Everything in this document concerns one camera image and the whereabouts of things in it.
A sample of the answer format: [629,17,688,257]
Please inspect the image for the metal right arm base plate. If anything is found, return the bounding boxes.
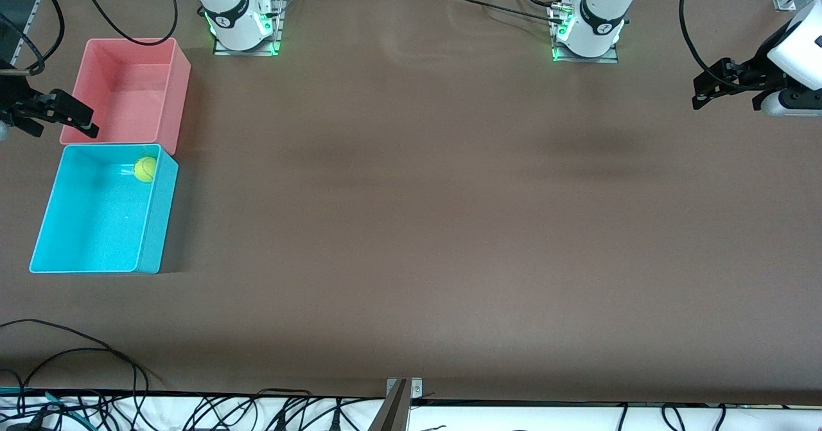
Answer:
[213,0,286,56]

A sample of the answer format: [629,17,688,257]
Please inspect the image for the perforated aluminium rail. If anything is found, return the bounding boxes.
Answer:
[8,0,40,77]

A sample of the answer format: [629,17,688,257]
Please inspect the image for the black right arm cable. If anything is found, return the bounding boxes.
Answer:
[0,0,65,77]
[71,0,179,47]

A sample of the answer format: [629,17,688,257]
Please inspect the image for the thin black table cable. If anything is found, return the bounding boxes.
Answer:
[16,347,161,393]
[0,319,150,393]

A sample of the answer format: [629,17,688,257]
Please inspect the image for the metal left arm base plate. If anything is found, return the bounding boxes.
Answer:
[549,4,620,64]

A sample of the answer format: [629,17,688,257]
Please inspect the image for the dark grey mounting post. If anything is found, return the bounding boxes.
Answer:
[367,380,410,431]

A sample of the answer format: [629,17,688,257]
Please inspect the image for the pink plastic bin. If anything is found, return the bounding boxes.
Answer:
[59,37,192,157]

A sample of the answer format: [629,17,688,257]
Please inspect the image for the small metal table bracket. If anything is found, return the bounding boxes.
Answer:
[385,378,423,398]

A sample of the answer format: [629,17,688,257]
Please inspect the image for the teal cable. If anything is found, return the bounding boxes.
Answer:
[0,387,87,423]

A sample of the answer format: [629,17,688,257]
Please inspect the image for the black base power cable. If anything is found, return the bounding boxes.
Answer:
[448,0,566,26]

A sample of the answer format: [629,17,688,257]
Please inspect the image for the blue plastic bin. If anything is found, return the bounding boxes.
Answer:
[29,143,179,275]

